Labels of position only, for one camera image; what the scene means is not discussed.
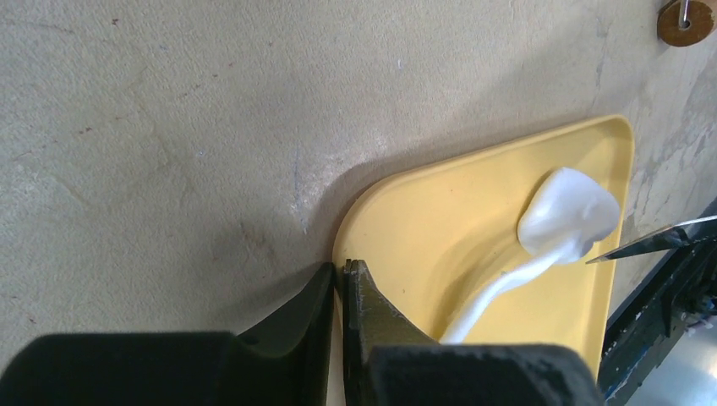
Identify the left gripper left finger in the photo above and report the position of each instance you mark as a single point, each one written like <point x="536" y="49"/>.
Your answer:
<point x="282" y="360"/>

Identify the white dough ball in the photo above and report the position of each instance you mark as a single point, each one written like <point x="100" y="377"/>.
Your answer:
<point x="567" y="215"/>

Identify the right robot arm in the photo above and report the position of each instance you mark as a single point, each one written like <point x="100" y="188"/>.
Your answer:
<point x="679" y="293"/>

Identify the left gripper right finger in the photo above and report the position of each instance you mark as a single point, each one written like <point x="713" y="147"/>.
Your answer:
<point x="387" y="360"/>

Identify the wooden dough roller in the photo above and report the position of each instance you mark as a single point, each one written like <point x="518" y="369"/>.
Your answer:
<point x="686" y="23"/>

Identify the yellow tray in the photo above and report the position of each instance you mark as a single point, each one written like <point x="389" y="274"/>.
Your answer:
<point x="434" y="234"/>

